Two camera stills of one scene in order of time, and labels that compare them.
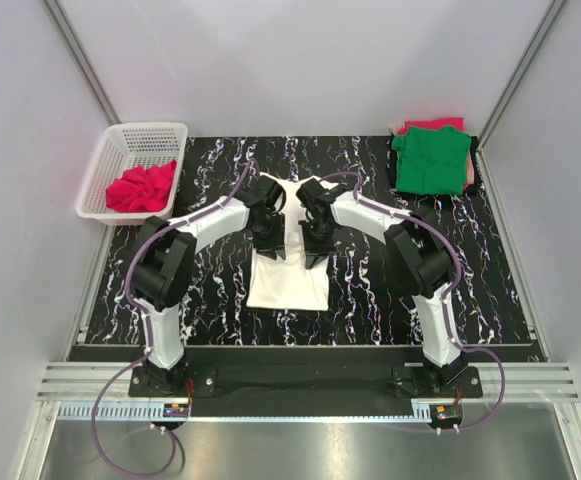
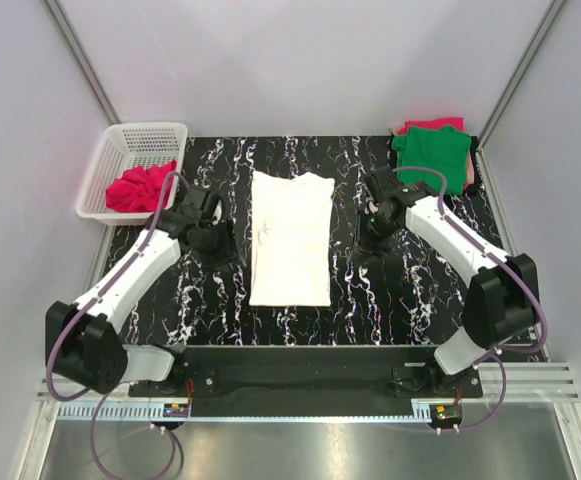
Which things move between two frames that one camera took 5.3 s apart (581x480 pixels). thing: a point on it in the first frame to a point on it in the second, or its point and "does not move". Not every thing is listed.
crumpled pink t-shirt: x=142 y=190 does not move
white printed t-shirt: x=288 y=284 does not move
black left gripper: x=268 y=239 to x=221 y=245
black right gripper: x=317 y=244 to x=371 y=239
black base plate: x=227 y=384 does not move
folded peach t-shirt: x=470 y=170 does not move
